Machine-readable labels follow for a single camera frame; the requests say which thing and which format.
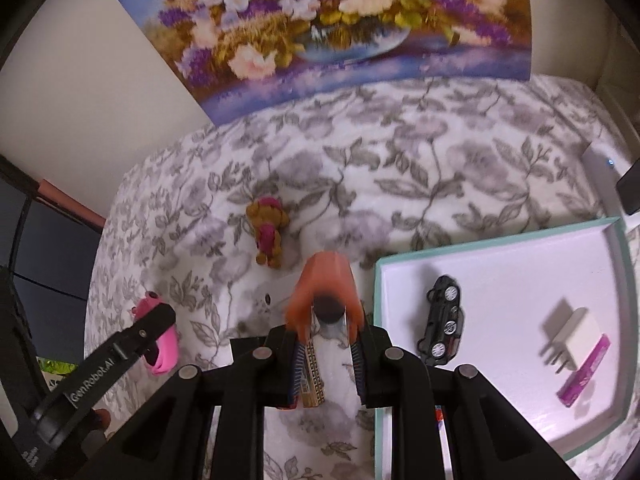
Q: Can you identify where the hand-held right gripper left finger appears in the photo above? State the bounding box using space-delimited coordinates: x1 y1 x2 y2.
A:
102 327 311 480

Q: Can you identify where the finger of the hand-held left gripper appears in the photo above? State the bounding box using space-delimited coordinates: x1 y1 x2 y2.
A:
113 304 177 362

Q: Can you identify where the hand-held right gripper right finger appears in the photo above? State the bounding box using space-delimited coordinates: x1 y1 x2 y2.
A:
350 324 581 480

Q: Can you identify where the black toy car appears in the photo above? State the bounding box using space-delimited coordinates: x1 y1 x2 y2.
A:
415 274 466 367

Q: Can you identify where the orange white handheld gadget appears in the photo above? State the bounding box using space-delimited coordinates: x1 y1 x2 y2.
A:
235 251 364 348

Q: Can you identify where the brown teddy bear keychain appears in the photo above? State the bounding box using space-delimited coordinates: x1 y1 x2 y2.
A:
245 197 291 268

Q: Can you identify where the teal shallow cardboard box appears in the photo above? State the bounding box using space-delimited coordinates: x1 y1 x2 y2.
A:
372 216 632 480

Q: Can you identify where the white charger plug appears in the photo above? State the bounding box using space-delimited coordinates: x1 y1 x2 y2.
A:
539 299 603 376

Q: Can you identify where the magenta stick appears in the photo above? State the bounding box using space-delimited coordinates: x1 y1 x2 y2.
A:
556 334 612 407

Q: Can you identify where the gold patterned small box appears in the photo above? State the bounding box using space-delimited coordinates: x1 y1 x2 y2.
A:
300 337 327 407

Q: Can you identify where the pink wrist watch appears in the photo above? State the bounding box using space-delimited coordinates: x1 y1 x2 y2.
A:
132 291 178 377

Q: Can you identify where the green packet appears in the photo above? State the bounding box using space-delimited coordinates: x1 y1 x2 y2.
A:
36 356 76 377

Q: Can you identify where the white device with light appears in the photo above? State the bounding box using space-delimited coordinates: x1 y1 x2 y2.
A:
582 147 631 216

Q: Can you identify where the black power adapter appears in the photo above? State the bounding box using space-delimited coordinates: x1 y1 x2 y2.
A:
616 162 640 216

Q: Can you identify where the floral painting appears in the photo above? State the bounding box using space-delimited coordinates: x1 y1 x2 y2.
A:
116 0 533 127

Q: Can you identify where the reddish brown wooden frame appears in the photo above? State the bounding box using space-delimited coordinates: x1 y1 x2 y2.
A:
37 177 107 235

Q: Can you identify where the thin black cable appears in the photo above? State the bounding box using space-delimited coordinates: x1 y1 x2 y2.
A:
0 157 93 306

